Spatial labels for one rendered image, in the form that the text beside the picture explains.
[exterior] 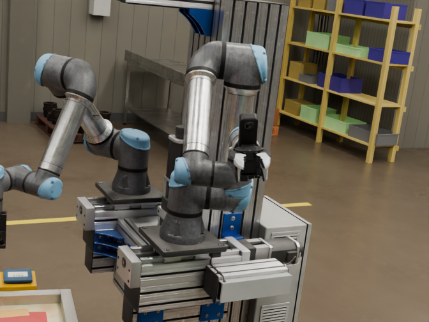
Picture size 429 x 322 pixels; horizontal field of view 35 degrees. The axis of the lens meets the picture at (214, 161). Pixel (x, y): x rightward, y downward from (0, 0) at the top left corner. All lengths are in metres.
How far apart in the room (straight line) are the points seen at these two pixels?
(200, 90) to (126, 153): 0.67
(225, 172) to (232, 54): 0.39
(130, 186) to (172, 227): 0.47
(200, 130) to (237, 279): 0.54
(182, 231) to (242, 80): 0.52
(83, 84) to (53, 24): 7.05
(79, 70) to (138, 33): 7.39
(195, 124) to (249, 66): 0.26
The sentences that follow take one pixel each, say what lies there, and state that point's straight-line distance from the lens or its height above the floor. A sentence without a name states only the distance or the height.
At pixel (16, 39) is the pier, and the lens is 9.07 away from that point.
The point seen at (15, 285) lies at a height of 0.95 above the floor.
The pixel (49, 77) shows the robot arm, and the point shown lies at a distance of 2.36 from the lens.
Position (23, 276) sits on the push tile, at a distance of 2.58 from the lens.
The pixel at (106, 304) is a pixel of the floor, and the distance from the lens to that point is 4.49.
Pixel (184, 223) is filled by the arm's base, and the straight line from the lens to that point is 2.16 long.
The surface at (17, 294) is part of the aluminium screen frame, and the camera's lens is 2.41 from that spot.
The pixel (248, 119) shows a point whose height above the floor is 1.76.
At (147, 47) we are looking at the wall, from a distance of 9.74.
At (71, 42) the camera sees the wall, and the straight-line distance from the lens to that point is 9.39.
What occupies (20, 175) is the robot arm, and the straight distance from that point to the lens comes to 2.28.
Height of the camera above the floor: 2.08
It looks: 15 degrees down
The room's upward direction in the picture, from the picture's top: 6 degrees clockwise
